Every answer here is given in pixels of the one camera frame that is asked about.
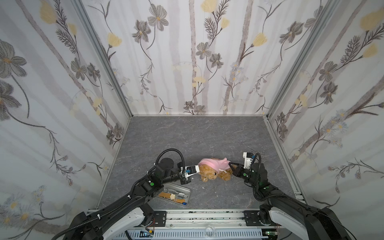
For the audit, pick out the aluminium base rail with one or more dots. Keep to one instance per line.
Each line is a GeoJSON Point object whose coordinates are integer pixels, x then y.
{"type": "Point", "coordinates": [222, 224]}

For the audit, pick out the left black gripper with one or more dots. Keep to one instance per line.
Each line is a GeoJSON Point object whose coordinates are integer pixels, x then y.
{"type": "Point", "coordinates": [182, 175]}

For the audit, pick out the pink teddy hoodie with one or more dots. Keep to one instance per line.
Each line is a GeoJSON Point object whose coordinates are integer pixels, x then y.
{"type": "Point", "coordinates": [217, 165]}

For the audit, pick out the metal tray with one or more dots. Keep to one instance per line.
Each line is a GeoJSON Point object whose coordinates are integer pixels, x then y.
{"type": "Point", "coordinates": [178, 188]}

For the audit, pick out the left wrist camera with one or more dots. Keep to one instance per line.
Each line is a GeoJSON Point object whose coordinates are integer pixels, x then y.
{"type": "Point", "coordinates": [191, 170]}

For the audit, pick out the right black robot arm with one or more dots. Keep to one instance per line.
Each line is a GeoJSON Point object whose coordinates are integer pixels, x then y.
{"type": "Point", "coordinates": [305, 221]}

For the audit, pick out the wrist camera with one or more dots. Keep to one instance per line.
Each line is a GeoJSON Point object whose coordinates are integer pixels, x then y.
{"type": "Point", "coordinates": [191, 170]}
{"type": "Point", "coordinates": [248, 159]}

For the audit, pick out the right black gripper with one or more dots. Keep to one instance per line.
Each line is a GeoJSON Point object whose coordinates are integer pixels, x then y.
{"type": "Point", "coordinates": [242, 172]}

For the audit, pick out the brown teddy bear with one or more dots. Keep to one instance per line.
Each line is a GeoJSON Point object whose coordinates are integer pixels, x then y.
{"type": "Point", "coordinates": [208, 174]}

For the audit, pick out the wooden brush in tray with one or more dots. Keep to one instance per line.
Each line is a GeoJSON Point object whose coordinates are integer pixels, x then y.
{"type": "Point", "coordinates": [173, 198]}

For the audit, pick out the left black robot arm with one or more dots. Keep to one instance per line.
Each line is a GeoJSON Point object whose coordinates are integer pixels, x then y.
{"type": "Point", "coordinates": [131, 210]}

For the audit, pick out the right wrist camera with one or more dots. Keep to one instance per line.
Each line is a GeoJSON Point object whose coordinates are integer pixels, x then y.
{"type": "Point", "coordinates": [248, 159]}

